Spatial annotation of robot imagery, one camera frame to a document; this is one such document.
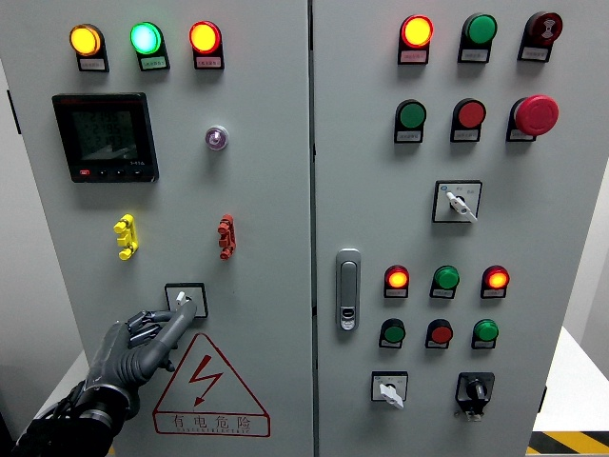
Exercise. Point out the small red round lamp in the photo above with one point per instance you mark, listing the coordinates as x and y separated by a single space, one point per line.
496 278
397 278

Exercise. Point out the pale grey door with lock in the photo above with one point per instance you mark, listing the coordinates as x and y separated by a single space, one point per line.
380 209

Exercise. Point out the large yellow round lamp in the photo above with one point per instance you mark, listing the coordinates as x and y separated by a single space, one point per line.
85 40

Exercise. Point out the dark red buzzer lamp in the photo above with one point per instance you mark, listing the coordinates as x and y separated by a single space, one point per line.
545 26

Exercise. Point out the small red push button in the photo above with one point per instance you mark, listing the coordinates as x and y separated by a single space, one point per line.
440 333

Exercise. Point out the white round lamp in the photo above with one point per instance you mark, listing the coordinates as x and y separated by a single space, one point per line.
216 137

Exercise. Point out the red warning triangle sticker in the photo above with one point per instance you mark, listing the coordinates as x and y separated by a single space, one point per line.
205 369

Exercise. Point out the pale grey door with display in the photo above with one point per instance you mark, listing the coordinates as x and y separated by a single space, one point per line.
266 200

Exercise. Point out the large red push button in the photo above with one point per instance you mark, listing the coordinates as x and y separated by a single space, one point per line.
471 113

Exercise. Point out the small green push button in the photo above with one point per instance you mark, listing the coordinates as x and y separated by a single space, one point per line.
394 332

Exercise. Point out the small green round lamp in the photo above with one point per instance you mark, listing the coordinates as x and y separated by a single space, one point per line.
486 330
446 277

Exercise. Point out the small label plate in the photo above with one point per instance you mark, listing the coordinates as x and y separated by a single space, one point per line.
440 294
473 55
413 56
154 62
482 345
533 54
395 293
209 62
519 135
92 64
389 344
408 136
465 135
492 294
436 345

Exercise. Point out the large green push button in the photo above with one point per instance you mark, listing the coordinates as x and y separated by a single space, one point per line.
411 114

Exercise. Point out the large green round lamp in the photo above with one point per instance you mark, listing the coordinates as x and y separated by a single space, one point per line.
481 29
145 38

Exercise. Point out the black yellow striped tape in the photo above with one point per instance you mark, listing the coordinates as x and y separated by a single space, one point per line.
571 443

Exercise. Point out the large red round lamp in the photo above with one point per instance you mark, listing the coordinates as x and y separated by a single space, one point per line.
417 31
204 37

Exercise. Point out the large red stop button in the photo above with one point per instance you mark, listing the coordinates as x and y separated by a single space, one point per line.
537 114

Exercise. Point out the black display meter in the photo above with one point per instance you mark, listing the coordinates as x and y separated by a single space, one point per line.
105 137

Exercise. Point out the silver door lock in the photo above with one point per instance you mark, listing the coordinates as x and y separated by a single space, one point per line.
348 285

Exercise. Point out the black door hinge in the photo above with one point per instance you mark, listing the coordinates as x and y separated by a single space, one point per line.
543 400
13 112

